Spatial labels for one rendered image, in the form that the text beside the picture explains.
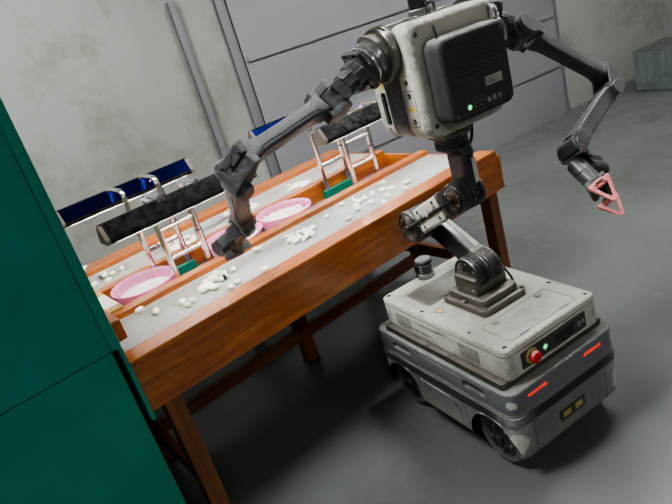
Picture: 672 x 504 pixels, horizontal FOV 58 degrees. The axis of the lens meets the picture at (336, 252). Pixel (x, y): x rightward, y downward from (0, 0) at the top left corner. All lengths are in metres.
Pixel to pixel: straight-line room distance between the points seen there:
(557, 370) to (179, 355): 1.20
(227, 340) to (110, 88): 2.46
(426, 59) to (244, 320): 1.01
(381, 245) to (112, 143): 2.29
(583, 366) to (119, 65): 3.22
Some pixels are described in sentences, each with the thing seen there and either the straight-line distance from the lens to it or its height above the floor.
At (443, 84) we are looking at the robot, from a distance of 1.77.
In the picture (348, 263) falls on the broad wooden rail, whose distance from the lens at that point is 2.30.
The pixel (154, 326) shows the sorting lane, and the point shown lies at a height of 0.74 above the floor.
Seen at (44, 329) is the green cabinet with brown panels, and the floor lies 0.99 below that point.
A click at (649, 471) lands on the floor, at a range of 2.22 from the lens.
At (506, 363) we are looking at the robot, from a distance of 1.96.
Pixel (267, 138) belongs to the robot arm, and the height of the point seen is 1.30.
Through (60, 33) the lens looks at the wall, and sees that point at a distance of 4.17.
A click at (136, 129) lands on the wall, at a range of 4.21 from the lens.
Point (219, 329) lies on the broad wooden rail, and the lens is 2.04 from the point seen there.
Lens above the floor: 1.56
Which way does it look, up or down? 22 degrees down
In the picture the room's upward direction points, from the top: 17 degrees counter-clockwise
